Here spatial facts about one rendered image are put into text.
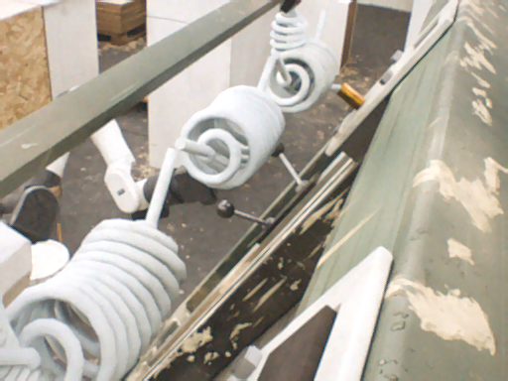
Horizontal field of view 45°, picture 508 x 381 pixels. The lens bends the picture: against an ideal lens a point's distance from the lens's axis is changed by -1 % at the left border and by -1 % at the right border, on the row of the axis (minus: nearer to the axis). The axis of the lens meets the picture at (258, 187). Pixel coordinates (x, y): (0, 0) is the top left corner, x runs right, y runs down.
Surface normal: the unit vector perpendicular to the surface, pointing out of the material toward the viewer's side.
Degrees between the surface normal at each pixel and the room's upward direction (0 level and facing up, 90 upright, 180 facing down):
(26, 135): 31
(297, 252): 90
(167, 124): 90
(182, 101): 90
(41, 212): 60
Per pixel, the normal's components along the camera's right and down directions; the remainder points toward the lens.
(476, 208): 0.54, -0.63
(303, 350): -0.77, -0.63
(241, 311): -0.33, 0.46
